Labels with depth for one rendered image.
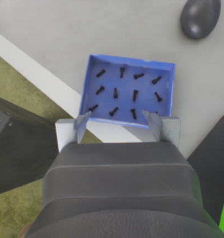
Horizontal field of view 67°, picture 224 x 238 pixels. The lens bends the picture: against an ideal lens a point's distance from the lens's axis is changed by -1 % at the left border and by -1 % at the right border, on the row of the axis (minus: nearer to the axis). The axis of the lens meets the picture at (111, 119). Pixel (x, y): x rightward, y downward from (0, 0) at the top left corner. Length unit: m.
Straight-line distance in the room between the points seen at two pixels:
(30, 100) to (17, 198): 0.67
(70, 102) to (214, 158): 0.23
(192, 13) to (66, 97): 0.23
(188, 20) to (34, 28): 0.25
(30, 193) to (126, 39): 1.18
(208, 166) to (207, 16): 0.22
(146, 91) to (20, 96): 1.22
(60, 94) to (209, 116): 0.23
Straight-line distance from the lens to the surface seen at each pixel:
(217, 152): 0.28
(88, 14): 0.35
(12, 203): 1.40
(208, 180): 0.28
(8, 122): 0.45
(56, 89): 0.29
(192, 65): 0.31
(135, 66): 0.29
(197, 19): 0.32
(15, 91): 1.45
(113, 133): 0.26
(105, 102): 0.26
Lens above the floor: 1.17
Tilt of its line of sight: 79 degrees down
